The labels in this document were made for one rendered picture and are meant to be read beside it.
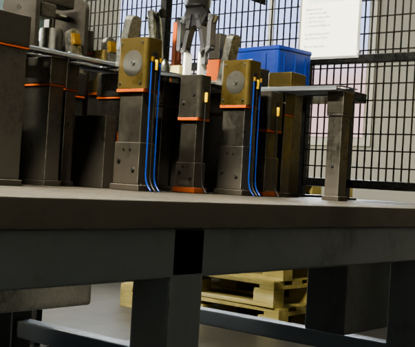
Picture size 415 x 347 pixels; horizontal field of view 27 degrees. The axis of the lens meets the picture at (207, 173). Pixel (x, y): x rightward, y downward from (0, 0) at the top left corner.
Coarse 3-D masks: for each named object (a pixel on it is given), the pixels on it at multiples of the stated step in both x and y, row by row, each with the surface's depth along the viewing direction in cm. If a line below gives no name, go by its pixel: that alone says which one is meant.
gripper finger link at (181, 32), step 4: (176, 20) 243; (180, 24) 242; (184, 24) 243; (180, 28) 242; (184, 28) 243; (180, 32) 242; (184, 32) 243; (180, 36) 242; (180, 40) 242; (180, 44) 242; (176, 48) 242; (180, 48) 242
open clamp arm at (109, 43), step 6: (102, 42) 235; (108, 42) 235; (114, 42) 235; (102, 48) 235; (108, 48) 234; (114, 48) 235; (108, 54) 234; (114, 54) 236; (108, 60) 233; (114, 60) 235
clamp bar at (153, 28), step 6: (150, 12) 248; (156, 12) 248; (162, 12) 247; (150, 18) 248; (156, 18) 250; (162, 18) 248; (150, 24) 248; (156, 24) 250; (150, 30) 248; (156, 30) 250; (150, 36) 248; (156, 36) 249; (162, 48) 250; (162, 54) 249
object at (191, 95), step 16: (192, 80) 211; (208, 80) 212; (192, 96) 211; (208, 96) 212; (192, 112) 211; (208, 112) 212; (192, 128) 211; (192, 144) 211; (192, 160) 211; (176, 176) 213; (192, 176) 210; (192, 192) 210
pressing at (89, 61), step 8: (32, 48) 183; (40, 48) 184; (48, 48) 188; (32, 56) 202; (40, 56) 202; (56, 56) 198; (64, 56) 199; (72, 56) 192; (80, 56) 193; (88, 56) 197; (80, 64) 212; (88, 64) 210; (96, 64) 208; (104, 64) 209; (112, 64) 201; (104, 72) 218; (112, 72) 221; (168, 72) 215; (176, 80) 233; (216, 88) 247
